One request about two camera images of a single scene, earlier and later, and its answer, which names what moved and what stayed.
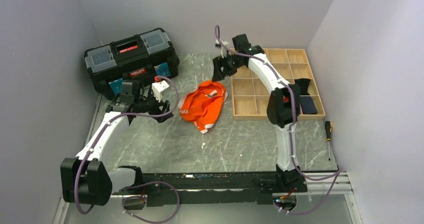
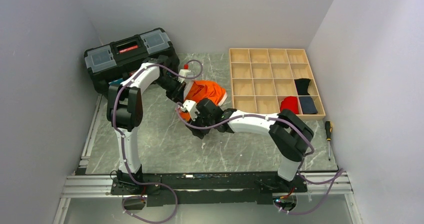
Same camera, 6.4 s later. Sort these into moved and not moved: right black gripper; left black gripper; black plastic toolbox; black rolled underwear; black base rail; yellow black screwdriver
Moved: right black gripper; left black gripper
Not moved: black rolled underwear; yellow black screwdriver; black plastic toolbox; black base rail
